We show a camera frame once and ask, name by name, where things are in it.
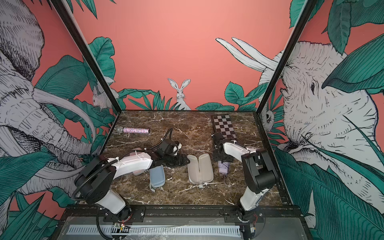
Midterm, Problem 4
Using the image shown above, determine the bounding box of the pink zippered umbrella case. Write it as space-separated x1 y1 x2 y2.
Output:
133 148 146 176

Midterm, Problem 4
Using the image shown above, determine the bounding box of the right black frame post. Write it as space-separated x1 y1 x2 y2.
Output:
256 0 317 116

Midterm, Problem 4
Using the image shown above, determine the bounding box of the glittery purple bottle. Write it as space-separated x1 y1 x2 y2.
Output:
116 126 150 134

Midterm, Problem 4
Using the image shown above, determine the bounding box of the purple zippered umbrella case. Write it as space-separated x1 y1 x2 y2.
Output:
187 154 214 189

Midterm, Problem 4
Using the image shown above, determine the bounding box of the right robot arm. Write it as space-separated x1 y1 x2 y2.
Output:
212 133 279 223

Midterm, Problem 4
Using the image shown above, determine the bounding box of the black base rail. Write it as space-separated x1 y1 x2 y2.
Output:
61 204 304 224

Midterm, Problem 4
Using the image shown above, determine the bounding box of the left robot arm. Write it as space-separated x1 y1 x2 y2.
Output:
71 139 190 218

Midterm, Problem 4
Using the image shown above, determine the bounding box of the left black frame post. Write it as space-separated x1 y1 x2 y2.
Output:
51 0 122 115

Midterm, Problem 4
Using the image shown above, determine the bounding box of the black frame post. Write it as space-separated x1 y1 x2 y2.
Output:
256 0 317 116
51 0 122 115

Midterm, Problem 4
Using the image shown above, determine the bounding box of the checkered chess board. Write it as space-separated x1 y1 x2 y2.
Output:
211 114 237 140

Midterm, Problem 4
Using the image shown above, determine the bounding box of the white perforated cable duct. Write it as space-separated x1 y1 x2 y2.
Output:
65 224 242 237

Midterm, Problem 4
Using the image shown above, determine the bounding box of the purple umbrella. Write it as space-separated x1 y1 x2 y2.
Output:
218 161 231 175

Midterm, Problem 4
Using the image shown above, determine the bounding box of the blue zippered umbrella case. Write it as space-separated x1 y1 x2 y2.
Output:
149 165 166 193

